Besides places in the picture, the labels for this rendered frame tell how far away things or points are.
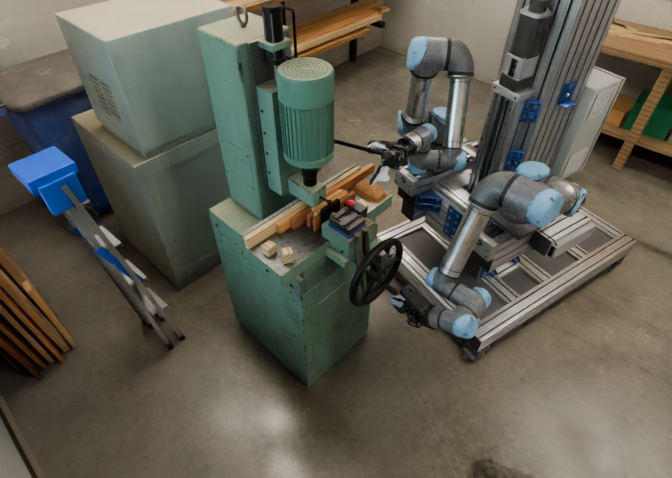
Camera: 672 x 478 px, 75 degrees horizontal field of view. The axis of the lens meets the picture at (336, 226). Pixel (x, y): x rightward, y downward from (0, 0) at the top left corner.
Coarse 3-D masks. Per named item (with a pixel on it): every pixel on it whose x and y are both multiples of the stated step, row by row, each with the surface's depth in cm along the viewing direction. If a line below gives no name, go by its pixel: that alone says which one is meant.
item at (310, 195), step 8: (296, 176) 165; (288, 184) 166; (296, 184) 162; (320, 184) 162; (296, 192) 165; (304, 192) 161; (312, 192) 158; (320, 192) 161; (304, 200) 164; (312, 200) 160; (320, 200) 163
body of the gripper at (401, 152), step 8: (392, 144) 159; (400, 144) 161; (408, 144) 161; (392, 152) 156; (400, 152) 156; (408, 152) 159; (416, 152) 161; (384, 160) 159; (392, 160) 157; (400, 160) 157; (392, 168) 158; (400, 168) 157
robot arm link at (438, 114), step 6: (438, 108) 201; (444, 108) 202; (432, 114) 198; (438, 114) 197; (444, 114) 197; (432, 120) 198; (438, 120) 196; (444, 120) 196; (438, 126) 198; (444, 126) 197; (438, 132) 200; (438, 138) 202
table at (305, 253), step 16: (368, 208) 173; (384, 208) 179; (304, 224) 166; (272, 240) 159; (288, 240) 159; (304, 240) 160; (320, 240) 160; (256, 256) 154; (272, 256) 154; (304, 256) 154; (320, 256) 160; (336, 256) 158; (272, 272) 151; (288, 272) 149
